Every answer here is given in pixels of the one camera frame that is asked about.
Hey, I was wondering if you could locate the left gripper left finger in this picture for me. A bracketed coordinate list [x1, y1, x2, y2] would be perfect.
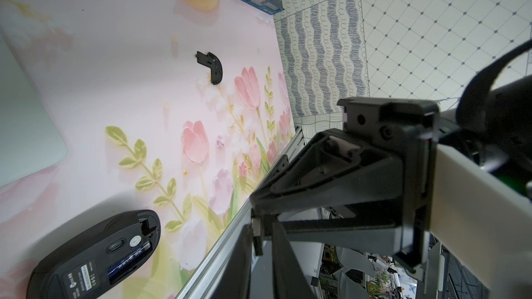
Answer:
[211, 225, 253, 299]

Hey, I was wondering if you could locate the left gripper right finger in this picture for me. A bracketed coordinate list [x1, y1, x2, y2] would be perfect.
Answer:
[272, 222, 315, 299]

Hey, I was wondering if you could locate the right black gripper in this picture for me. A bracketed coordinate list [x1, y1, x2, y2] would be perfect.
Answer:
[249, 97, 439, 270]

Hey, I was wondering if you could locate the black wireless mouse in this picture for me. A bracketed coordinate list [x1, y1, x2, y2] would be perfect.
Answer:
[26, 210, 162, 298]

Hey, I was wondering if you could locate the black mouse battery cover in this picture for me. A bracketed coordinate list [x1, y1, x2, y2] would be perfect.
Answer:
[195, 51, 223, 85]

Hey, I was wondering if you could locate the silver laptop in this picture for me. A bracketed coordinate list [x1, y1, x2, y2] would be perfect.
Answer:
[1, 40, 68, 185]

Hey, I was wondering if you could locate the pink floral table mat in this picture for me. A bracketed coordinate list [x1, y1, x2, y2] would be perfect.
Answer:
[1, 0, 295, 298]

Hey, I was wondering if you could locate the aluminium mounting rail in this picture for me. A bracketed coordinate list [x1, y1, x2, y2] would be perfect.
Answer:
[176, 126, 308, 299]

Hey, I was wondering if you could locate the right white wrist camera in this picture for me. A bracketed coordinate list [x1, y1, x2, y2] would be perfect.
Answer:
[429, 145, 531, 298]

